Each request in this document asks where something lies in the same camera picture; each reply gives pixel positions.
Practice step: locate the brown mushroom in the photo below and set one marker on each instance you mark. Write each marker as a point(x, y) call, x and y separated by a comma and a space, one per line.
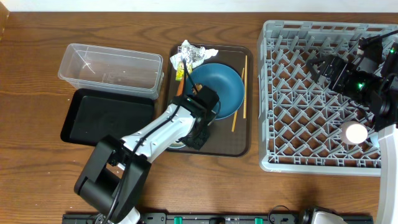
point(197, 88)

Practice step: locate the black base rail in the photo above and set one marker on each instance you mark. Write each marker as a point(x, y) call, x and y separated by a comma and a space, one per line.
point(162, 218)

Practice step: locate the crumpled foil wrapper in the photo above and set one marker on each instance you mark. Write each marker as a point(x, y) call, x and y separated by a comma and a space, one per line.
point(193, 55)

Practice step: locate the brown serving tray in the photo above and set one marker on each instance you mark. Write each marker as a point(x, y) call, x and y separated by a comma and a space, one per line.
point(231, 136)

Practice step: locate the black waste tray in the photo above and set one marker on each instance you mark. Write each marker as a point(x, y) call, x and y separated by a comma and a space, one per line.
point(94, 114)

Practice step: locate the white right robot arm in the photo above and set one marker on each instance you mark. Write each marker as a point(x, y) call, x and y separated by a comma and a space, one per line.
point(372, 83)

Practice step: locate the orange carrot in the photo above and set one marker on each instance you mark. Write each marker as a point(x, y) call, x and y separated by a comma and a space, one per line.
point(180, 90)

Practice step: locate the grey dishwasher rack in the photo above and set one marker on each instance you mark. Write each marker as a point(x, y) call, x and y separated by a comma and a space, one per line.
point(299, 120)

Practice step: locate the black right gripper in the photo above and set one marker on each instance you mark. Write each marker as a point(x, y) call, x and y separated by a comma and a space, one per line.
point(344, 69)

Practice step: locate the light blue cup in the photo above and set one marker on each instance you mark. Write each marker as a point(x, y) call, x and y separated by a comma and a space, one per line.
point(374, 139)

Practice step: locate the light blue bowl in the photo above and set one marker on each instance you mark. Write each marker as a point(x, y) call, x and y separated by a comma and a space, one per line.
point(176, 145)

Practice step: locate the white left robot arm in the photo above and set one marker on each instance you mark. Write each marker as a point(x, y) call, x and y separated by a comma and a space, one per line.
point(114, 176)

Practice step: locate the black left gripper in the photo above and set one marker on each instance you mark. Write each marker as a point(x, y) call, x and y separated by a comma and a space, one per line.
point(201, 141)

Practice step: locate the dark blue plate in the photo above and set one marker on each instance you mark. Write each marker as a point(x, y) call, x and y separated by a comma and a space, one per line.
point(226, 82)

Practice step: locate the crumpled white tissue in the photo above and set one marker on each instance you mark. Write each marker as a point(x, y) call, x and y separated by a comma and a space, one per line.
point(210, 53)

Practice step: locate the pink cup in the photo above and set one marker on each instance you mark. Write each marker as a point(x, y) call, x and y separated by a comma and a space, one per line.
point(353, 133)

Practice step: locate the yellow snack wrapper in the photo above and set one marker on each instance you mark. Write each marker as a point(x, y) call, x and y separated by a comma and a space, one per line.
point(180, 71)

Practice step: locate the clear plastic bin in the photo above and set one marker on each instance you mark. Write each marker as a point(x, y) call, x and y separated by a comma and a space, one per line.
point(121, 71)

